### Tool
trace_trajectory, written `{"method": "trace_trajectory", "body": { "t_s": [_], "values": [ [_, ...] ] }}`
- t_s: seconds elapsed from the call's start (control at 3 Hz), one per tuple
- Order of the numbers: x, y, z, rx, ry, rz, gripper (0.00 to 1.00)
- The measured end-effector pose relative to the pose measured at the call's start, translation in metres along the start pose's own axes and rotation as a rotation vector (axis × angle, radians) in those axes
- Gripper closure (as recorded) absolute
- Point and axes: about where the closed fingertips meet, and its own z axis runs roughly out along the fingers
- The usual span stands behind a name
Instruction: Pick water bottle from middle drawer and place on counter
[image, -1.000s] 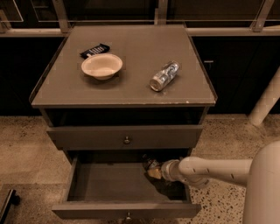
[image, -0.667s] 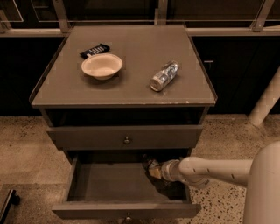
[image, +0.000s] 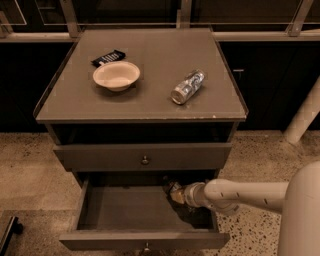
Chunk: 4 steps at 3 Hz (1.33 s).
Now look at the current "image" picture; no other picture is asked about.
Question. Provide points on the grey wooden drawer cabinet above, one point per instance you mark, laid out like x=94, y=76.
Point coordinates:
x=77, y=111

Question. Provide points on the dark blue snack packet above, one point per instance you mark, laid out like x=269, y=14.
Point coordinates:
x=113, y=56

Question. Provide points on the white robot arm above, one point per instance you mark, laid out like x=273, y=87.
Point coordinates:
x=297, y=201

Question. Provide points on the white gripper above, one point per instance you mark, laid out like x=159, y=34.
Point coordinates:
x=190, y=194

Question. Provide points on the metal railing frame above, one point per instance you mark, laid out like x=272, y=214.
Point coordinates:
x=229, y=20

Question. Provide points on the white paper bowl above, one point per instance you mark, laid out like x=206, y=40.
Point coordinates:
x=116, y=76

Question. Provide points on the black object at floor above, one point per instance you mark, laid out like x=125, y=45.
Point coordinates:
x=13, y=227

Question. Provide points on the grey top drawer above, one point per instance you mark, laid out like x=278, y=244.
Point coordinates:
x=127, y=157

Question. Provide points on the clear plastic water bottle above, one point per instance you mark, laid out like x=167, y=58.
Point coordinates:
x=170, y=185

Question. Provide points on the white post in background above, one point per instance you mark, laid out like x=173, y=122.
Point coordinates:
x=305, y=115

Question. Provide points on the round metal middle knob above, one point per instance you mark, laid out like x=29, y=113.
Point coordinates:
x=145, y=250

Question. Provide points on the open grey middle drawer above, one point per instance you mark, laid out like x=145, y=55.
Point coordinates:
x=128, y=217

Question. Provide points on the silver blue drink can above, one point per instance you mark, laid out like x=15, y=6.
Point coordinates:
x=188, y=87

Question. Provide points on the round metal knob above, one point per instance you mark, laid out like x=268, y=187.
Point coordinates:
x=145, y=250
x=145, y=160

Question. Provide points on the round metal top knob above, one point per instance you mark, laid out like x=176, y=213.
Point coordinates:
x=145, y=160

